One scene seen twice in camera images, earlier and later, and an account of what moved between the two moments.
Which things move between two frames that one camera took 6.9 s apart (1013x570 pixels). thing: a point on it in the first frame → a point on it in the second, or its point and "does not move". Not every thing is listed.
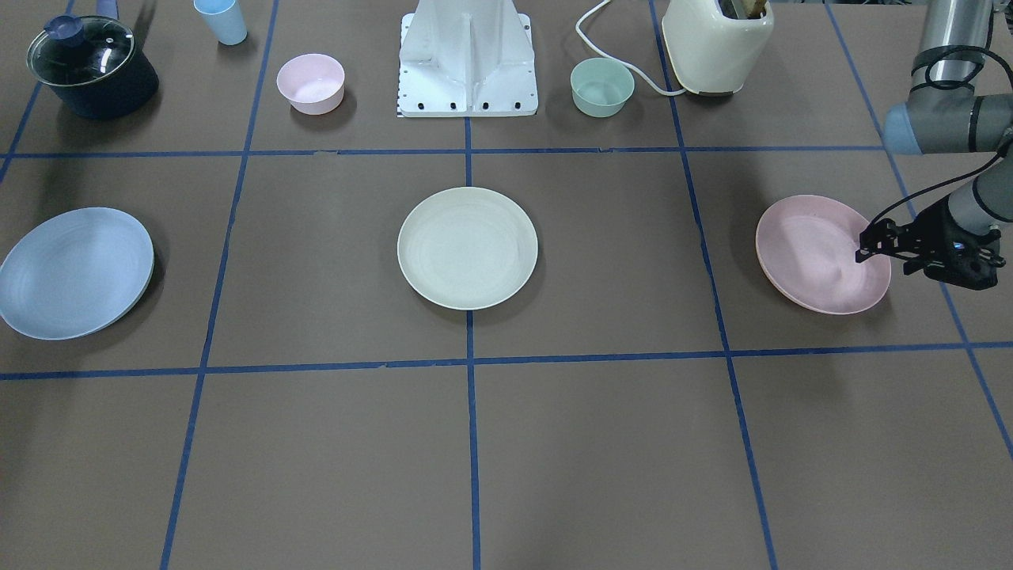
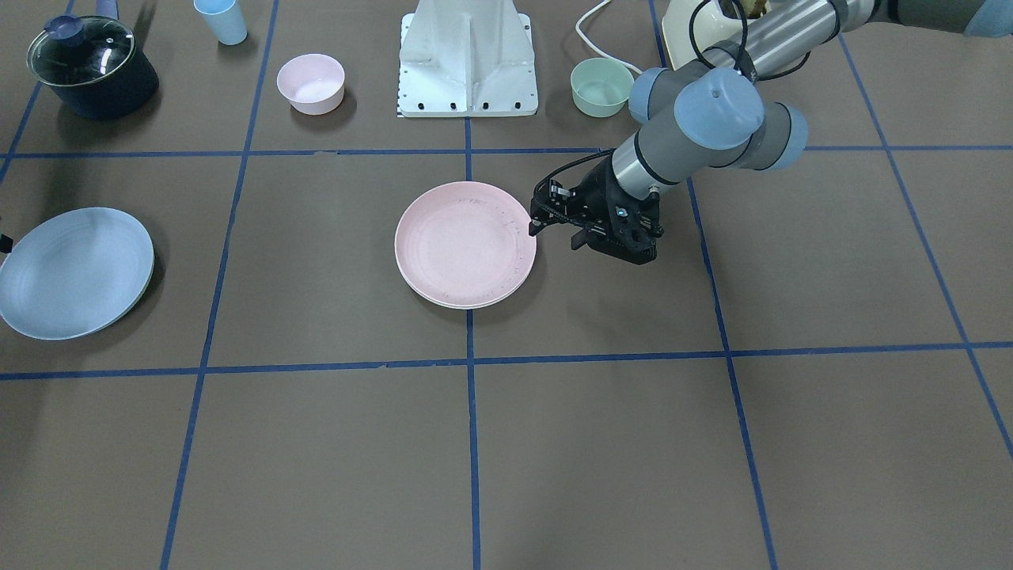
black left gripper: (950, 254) → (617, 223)
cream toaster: (713, 53) does not move
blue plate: (75, 273) does not move
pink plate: (808, 245) → (465, 244)
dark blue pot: (130, 86) does not move
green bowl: (601, 88) does not move
